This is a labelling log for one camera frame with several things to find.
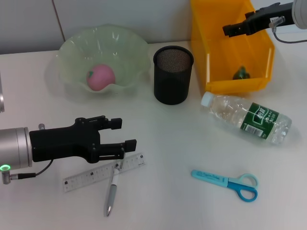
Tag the pale green glass fruit bowl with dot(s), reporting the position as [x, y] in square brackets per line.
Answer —
[76, 52]

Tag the clear plastic ruler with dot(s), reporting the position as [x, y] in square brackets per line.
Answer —
[84, 178]

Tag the black mesh pen holder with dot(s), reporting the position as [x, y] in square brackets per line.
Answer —
[171, 91]

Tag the yellow plastic bin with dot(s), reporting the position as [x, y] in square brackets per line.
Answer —
[216, 60]

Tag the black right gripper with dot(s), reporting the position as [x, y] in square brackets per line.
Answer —
[271, 14]

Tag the clear green-label water bottle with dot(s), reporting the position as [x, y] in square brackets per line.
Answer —
[239, 112]

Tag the pink toy peach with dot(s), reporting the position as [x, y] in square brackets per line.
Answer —
[100, 77]

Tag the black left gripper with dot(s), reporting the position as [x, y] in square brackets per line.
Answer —
[62, 143]

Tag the green plastic wrapper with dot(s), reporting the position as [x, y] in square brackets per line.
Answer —
[241, 73]

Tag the silver white ballpoint pen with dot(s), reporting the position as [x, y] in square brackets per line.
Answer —
[111, 191]

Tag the blue capped scissors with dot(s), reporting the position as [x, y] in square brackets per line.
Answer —
[211, 178]

